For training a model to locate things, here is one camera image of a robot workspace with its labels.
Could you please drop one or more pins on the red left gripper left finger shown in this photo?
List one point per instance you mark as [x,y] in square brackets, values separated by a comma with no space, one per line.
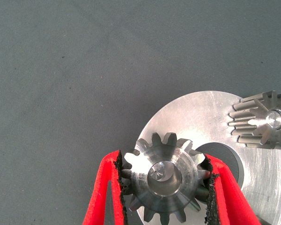
[98,194]

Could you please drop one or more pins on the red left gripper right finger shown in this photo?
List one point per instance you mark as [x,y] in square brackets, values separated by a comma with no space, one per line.
[231,199]

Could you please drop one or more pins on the small steel planetary gear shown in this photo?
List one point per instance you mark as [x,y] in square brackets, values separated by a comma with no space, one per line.
[260,117]
[168,201]

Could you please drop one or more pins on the round metal carrier plate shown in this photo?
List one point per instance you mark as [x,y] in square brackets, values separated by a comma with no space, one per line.
[260,175]

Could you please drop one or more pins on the dark grey table cloth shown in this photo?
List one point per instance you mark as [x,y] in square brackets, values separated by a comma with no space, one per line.
[61,70]

